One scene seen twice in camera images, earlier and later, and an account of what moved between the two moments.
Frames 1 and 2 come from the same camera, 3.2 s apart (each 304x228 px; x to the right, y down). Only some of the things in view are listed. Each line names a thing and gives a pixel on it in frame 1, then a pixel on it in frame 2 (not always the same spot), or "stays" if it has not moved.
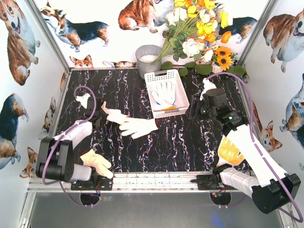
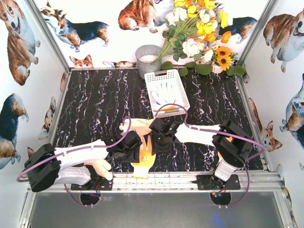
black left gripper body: x=99 y=116 -> x=134 y=155
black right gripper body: x=193 y=108 -> x=153 y=146
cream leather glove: x=98 y=162 stays
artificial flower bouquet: x=194 y=31 stays
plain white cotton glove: x=139 y=127 stays
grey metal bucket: x=145 y=55 stays
